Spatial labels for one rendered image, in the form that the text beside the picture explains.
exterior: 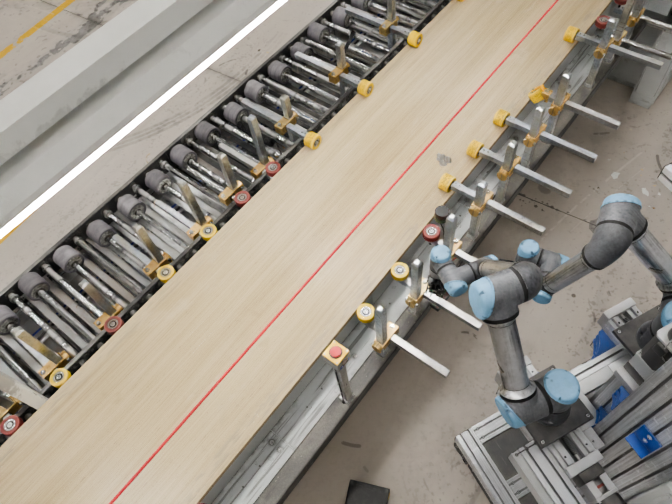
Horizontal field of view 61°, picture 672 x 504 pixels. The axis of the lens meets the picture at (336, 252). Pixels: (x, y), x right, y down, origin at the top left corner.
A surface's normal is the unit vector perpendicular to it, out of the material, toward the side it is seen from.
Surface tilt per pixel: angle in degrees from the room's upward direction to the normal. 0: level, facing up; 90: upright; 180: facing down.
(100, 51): 0
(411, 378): 0
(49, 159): 61
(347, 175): 0
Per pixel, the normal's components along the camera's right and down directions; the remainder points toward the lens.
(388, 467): -0.09, -0.52
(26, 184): 0.63, 0.18
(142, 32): 0.78, 0.49
